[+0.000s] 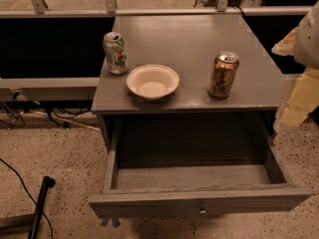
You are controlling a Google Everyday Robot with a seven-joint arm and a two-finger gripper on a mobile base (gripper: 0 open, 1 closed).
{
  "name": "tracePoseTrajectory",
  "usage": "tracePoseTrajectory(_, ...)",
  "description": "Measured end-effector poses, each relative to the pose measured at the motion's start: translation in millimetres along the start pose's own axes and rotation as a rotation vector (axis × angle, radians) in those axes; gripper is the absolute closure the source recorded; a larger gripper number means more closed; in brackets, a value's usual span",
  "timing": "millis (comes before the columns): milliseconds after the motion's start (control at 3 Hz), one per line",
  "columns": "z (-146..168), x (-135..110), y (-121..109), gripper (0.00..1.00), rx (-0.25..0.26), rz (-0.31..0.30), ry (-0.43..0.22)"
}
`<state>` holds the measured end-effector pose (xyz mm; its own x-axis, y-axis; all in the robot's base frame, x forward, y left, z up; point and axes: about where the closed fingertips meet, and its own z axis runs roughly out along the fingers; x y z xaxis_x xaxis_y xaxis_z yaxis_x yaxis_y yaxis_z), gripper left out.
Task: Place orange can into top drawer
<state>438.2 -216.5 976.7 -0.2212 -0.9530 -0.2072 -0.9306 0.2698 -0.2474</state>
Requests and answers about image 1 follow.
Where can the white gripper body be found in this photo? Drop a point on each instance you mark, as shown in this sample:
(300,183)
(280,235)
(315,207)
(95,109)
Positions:
(308,47)

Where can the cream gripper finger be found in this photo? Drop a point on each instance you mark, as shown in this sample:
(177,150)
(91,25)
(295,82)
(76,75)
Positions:
(300,98)
(285,47)

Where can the orange soda can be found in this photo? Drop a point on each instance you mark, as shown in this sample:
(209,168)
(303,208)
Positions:
(224,71)

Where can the open grey top drawer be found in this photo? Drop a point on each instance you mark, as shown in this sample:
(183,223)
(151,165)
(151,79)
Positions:
(169,166)

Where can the white green soda can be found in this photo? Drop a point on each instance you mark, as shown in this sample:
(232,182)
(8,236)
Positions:
(116,57)

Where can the grey wooden cabinet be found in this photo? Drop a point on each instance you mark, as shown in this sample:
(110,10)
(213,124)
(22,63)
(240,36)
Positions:
(188,44)

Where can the white paper bowl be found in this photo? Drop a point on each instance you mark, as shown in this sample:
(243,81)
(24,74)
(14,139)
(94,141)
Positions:
(152,82)

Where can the grey metal railing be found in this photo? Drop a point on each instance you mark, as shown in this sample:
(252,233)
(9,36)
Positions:
(133,4)

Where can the black metal stand leg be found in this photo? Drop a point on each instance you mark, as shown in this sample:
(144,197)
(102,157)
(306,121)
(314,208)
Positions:
(31,220)

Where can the grey wall ledge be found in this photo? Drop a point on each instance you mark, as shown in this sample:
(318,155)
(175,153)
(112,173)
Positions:
(49,89)

